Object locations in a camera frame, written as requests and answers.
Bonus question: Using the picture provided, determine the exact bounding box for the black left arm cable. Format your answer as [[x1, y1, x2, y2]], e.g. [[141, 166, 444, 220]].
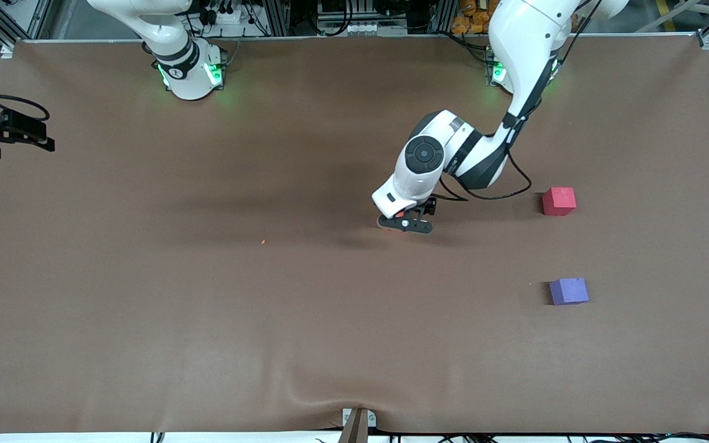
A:
[[438, 0, 604, 202]]

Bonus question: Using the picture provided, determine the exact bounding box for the white power strip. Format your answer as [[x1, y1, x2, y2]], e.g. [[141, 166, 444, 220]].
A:
[[198, 3, 250, 26]]

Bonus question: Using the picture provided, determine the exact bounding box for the brown table cover sheet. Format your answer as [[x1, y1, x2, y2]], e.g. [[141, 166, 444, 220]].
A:
[[0, 34, 709, 434]]

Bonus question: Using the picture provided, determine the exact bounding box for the right arm base control board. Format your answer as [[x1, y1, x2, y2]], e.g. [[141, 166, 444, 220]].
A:
[[206, 48, 228, 88]]

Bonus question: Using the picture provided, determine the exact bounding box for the left arm base control board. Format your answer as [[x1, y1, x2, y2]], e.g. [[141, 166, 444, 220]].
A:
[[485, 46, 508, 86]]

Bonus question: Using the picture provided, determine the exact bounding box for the purple foam cube block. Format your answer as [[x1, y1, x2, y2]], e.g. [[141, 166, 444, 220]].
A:
[[549, 277, 590, 306]]

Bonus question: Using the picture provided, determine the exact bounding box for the red foam cube block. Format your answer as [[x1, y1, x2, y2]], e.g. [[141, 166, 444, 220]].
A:
[[542, 187, 577, 217]]

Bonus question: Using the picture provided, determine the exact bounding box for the pile of orange toys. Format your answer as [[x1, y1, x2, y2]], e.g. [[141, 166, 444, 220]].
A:
[[451, 0, 497, 36]]

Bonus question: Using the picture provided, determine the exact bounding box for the metal table clamp bracket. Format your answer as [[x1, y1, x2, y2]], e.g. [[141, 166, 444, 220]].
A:
[[342, 407, 377, 429]]

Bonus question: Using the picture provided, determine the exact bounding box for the white terminal block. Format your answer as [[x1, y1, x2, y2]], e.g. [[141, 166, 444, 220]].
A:
[[324, 22, 406, 36]]

